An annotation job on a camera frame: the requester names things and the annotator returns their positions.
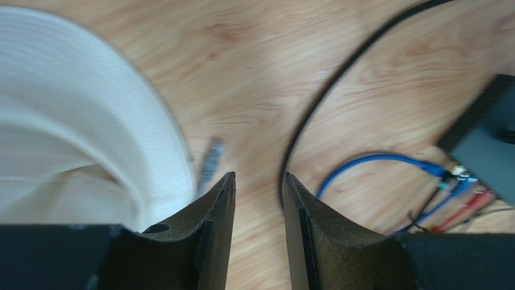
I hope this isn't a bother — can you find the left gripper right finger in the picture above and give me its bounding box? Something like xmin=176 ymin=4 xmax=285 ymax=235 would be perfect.
xmin=281 ymin=173 xmax=417 ymax=289

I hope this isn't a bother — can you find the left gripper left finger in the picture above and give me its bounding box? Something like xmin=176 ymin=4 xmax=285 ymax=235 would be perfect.
xmin=98 ymin=172 xmax=236 ymax=289

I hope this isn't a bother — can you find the grey ethernet cable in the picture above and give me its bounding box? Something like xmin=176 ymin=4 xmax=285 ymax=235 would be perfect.
xmin=196 ymin=137 xmax=225 ymax=198

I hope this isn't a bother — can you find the blue ethernet cable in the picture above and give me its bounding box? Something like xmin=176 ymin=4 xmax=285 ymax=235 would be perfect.
xmin=316 ymin=153 xmax=479 ymax=236

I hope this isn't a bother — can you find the black network switch box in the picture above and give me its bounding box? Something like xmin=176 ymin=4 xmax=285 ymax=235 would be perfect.
xmin=436 ymin=74 xmax=514 ymax=204

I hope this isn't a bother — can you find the black ethernet cable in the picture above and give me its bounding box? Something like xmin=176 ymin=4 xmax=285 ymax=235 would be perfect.
xmin=278 ymin=0 xmax=455 ymax=208

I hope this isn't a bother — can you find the beige bucket hat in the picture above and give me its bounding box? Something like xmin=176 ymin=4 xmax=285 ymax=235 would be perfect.
xmin=1 ymin=6 xmax=196 ymax=231

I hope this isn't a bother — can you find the red ethernet cable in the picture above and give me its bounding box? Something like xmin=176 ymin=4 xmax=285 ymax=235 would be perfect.
xmin=430 ymin=188 xmax=496 ymax=234

